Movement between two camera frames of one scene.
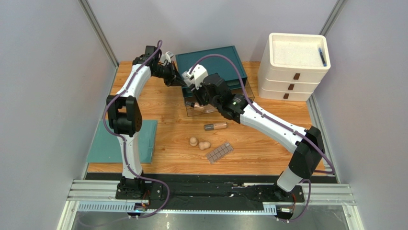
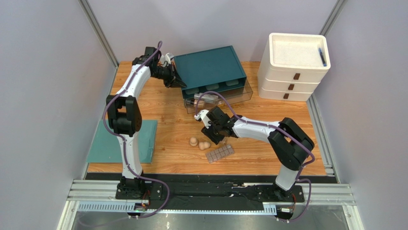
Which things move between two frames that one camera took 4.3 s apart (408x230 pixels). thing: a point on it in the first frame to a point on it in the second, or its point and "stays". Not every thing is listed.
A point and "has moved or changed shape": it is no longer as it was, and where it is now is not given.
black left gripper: x=175 y=79 stays
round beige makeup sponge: x=193 y=141 stays
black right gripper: x=199 y=94 to x=215 y=131
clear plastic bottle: x=192 y=105 has moved or changed shape
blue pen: x=323 y=62 stays
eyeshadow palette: x=219 y=153 stays
